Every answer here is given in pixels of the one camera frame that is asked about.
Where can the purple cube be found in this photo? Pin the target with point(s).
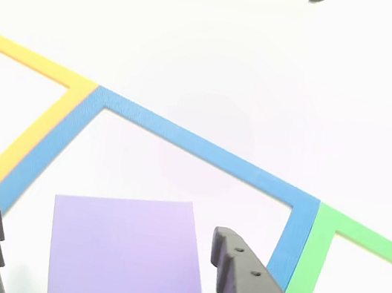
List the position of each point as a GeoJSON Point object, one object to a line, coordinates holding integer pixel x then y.
{"type": "Point", "coordinates": [125, 255]}

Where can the orange square frame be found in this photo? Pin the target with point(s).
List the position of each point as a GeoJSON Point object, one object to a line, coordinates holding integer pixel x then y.
{"type": "Point", "coordinates": [33, 127]}

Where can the blue square frame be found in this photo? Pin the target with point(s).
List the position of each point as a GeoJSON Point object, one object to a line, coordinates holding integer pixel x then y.
{"type": "Point", "coordinates": [200, 143]}

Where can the green square frame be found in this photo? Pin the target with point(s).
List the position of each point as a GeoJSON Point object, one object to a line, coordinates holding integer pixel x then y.
{"type": "Point", "coordinates": [318, 249]}

